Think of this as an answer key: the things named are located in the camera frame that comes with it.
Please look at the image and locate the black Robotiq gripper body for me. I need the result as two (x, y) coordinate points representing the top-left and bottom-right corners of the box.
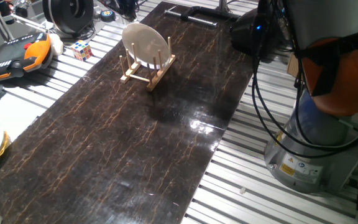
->
(116, 0), (139, 15)

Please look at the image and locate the white round dish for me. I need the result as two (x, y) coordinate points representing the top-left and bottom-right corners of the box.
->
(121, 22), (172, 70)

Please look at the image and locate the wooden dish rack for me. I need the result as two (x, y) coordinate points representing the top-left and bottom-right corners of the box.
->
(119, 36), (177, 92)

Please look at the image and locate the black round tape measure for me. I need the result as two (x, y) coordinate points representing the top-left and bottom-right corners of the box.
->
(99, 9), (117, 23)

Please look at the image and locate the Rubik's cube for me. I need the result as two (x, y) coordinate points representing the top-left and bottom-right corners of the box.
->
(70, 39), (94, 62)

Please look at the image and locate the black filament spool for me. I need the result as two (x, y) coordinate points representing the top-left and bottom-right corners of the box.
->
(42, 0), (94, 35)

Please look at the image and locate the black metal clamp bar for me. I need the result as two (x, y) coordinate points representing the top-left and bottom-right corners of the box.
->
(163, 5), (241, 27)

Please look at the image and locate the white soft toy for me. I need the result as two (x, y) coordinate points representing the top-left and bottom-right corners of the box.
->
(48, 32), (65, 57)

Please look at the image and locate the orange black teach pendant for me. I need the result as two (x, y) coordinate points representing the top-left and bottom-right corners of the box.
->
(0, 32), (53, 83)

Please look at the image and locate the dark brown marble mat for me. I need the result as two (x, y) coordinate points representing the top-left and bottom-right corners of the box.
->
(0, 1), (260, 224)

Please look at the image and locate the white paper sheet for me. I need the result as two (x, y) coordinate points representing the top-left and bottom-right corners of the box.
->
(0, 91), (48, 141)

